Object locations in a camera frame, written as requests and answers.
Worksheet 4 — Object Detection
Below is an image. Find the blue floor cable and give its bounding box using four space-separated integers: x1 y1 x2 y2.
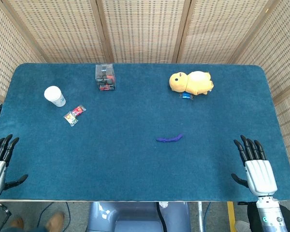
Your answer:
35 202 71 229

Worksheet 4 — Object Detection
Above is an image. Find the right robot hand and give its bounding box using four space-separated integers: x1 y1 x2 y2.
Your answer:
231 134 278 197

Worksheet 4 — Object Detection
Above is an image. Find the brown shoe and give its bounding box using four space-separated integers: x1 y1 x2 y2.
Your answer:
45 212 65 232
9 217 24 229

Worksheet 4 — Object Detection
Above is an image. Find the yellow floor tape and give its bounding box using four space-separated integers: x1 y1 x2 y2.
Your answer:
227 202 236 232

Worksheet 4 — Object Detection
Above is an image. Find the blue felt table mat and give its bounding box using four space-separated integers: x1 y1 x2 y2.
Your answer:
0 62 290 203

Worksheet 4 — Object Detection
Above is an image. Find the grey shoe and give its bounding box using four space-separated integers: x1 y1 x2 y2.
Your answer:
234 220 252 232

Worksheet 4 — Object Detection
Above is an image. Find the purple worm-shaped toy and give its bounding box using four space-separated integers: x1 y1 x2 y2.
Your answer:
156 133 184 143

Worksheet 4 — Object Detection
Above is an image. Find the blue grey robot torso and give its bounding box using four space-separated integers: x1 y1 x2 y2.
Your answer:
86 201 191 232

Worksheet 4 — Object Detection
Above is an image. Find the yellow plush duck toy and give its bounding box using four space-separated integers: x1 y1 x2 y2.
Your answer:
169 71 215 96

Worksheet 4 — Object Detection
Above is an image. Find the woven bamboo folding screen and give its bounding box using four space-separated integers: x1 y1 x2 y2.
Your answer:
0 0 290 184

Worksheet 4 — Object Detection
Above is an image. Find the white table leg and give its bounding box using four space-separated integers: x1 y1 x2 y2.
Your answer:
197 202 204 232

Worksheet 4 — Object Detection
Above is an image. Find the red candy packet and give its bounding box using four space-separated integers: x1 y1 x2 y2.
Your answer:
72 104 87 117

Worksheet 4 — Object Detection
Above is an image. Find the clear box with dark toy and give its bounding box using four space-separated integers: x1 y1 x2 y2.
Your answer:
95 63 117 92

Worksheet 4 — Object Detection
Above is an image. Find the white paper cup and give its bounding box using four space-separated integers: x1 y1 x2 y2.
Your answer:
43 86 67 107

